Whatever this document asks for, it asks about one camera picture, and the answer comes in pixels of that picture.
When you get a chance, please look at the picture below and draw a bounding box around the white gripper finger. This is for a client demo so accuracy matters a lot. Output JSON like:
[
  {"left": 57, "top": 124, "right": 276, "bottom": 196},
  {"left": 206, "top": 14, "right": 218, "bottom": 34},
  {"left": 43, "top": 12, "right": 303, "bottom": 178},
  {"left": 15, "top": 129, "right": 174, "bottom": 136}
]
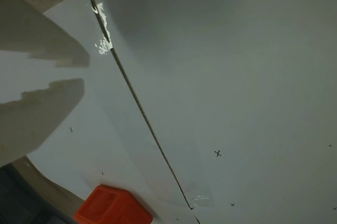
[
  {"left": 0, "top": 0, "right": 90, "bottom": 67},
  {"left": 0, "top": 78, "right": 85, "bottom": 168}
]

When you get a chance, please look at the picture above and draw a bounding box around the orange square block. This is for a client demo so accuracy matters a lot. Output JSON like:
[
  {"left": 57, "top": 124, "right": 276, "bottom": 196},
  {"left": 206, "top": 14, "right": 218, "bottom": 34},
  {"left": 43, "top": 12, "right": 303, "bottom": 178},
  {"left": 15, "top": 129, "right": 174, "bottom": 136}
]
[{"left": 73, "top": 184, "right": 153, "bottom": 224}]

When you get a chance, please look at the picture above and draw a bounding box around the clear adhesive tape strip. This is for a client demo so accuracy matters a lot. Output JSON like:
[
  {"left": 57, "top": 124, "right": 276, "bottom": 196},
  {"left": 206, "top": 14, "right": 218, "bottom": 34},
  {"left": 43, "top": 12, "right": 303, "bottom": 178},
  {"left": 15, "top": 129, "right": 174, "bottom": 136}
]
[
  {"left": 91, "top": 2, "right": 114, "bottom": 55},
  {"left": 184, "top": 181, "right": 219, "bottom": 209}
]

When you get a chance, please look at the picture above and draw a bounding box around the white paper sheet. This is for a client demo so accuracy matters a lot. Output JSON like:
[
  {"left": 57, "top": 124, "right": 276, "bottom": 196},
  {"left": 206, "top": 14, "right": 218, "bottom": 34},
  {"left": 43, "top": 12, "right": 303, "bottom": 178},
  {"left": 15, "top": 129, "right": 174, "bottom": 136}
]
[
  {"left": 0, "top": 0, "right": 197, "bottom": 224},
  {"left": 91, "top": 0, "right": 337, "bottom": 224}
]

